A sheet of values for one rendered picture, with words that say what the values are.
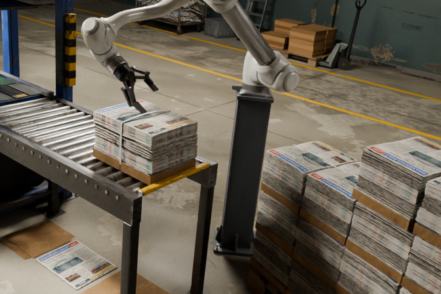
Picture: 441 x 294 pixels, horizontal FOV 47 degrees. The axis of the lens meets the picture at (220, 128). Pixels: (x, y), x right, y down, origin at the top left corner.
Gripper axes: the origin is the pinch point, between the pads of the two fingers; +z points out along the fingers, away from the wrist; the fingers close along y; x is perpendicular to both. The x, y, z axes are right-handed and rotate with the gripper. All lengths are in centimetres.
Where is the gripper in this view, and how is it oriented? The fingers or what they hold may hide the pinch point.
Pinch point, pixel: (148, 100)
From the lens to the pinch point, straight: 227.5
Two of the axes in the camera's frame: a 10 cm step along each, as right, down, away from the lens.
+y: -4.5, 7.0, 5.5
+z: 6.6, 6.8, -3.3
